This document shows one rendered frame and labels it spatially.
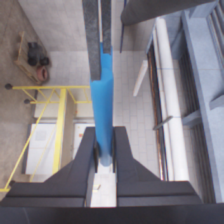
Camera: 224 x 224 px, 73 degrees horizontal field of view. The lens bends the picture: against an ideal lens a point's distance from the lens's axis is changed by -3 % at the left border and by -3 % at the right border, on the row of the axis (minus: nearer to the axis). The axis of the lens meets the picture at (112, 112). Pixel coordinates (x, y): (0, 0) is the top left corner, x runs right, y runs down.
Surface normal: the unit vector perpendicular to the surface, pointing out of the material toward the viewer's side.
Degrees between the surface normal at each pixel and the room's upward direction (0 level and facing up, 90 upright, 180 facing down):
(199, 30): 90
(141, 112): 90
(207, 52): 90
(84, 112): 90
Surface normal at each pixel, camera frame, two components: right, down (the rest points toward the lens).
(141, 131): 0.01, -0.30
